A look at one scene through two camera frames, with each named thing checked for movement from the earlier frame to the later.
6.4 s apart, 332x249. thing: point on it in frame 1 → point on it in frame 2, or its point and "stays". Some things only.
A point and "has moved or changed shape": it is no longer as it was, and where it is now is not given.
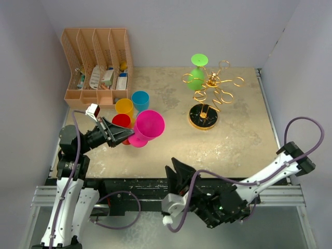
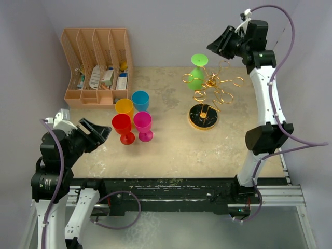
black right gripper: [181, 178] → [219, 45]
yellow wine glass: [125, 106] stays
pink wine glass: [150, 124] has moved or changed shape
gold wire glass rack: [203, 116] stays
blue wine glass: [141, 100] stays
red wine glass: [124, 120] stays
